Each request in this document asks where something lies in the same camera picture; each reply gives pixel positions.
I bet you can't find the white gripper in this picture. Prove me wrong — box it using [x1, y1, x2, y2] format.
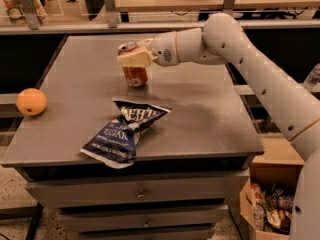
[117, 32, 179, 67]

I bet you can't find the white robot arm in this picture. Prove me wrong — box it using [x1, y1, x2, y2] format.
[118, 13, 320, 240]

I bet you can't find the grey drawer cabinet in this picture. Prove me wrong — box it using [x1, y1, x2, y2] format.
[2, 35, 263, 240]

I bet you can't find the metal glass railing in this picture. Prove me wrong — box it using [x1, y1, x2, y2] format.
[0, 0, 320, 35]

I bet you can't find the dark blue chip bag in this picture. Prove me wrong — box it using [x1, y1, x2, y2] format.
[80, 98, 172, 169]

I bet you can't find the colourful snack box behind glass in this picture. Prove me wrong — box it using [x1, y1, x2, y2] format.
[0, 0, 47, 25]

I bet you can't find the orange coke can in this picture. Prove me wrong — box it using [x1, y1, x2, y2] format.
[118, 42, 148, 88]

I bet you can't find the cardboard box of snacks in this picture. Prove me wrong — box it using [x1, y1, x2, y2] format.
[240, 137, 304, 240]

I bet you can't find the orange fruit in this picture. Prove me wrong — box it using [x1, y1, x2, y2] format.
[16, 88, 47, 116]

